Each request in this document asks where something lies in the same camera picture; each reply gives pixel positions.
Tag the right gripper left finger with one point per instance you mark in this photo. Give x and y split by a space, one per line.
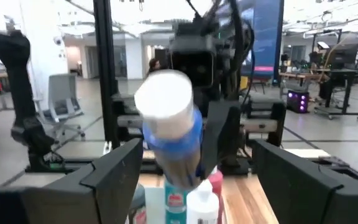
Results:
73 199

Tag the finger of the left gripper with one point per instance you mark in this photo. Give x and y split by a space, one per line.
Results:
221 137

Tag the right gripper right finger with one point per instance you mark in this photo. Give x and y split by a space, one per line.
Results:
306 196

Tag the red paint bottle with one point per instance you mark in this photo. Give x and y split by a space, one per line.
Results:
217 182

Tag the blue glue stick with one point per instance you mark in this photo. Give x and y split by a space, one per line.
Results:
172 124

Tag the large dark teal paint bottle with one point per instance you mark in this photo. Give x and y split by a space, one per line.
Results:
138 202

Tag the white paint bottle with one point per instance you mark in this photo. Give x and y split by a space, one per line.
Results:
202 205

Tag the large turquoise paint bottle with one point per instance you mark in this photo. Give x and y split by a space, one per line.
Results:
176 202

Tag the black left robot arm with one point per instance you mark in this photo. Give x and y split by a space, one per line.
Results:
232 46

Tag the black computer tower lit fans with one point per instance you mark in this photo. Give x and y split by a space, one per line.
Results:
297 101

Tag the black standing desk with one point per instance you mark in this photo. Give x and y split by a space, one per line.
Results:
340 81

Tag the computer monitor blue screen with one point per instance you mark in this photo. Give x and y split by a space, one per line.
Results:
264 37

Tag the person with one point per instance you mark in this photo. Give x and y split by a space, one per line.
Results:
154 66

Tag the grey office chair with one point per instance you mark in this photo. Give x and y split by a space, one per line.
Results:
62 96

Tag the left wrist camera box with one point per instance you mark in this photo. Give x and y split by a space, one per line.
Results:
193 60

